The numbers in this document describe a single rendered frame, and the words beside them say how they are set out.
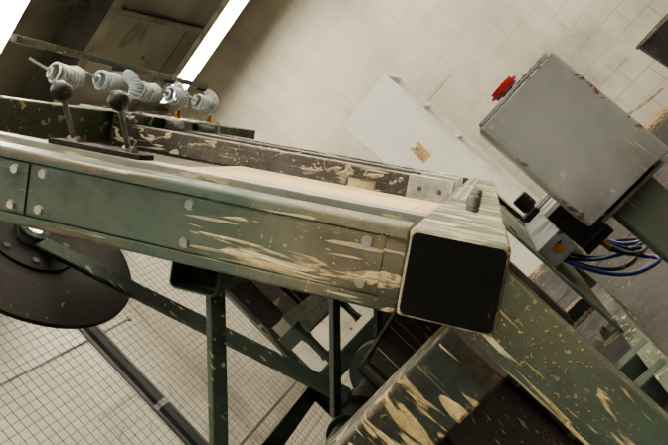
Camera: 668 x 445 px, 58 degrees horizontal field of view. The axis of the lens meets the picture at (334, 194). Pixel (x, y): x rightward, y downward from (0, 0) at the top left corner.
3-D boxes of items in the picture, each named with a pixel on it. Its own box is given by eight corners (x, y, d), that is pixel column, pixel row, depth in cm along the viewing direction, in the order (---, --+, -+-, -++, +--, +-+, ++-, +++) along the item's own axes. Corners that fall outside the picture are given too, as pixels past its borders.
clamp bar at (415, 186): (448, 208, 163) (465, 119, 161) (75, 136, 191) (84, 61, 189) (451, 205, 173) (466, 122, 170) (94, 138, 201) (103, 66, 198)
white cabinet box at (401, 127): (570, 236, 490) (385, 74, 520) (519, 285, 508) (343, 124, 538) (567, 222, 547) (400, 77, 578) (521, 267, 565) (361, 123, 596)
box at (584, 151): (678, 153, 65) (549, 47, 68) (596, 233, 68) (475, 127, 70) (649, 154, 77) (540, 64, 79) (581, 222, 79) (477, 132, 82)
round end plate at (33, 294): (24, 347, 161) (-156, 148, 172) (12, 362, 162) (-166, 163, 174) (175, 286, 238) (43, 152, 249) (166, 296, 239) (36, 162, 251)
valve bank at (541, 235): (696, 267, 88) (567, 157, 91) (622, 334, 91) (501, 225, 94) (622, 229, 136) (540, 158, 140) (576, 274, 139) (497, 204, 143)
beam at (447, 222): (495, 339, 71) (513, 247, 70) (394, 315, 73) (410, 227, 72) (490, 205, 284) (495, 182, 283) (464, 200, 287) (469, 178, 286)
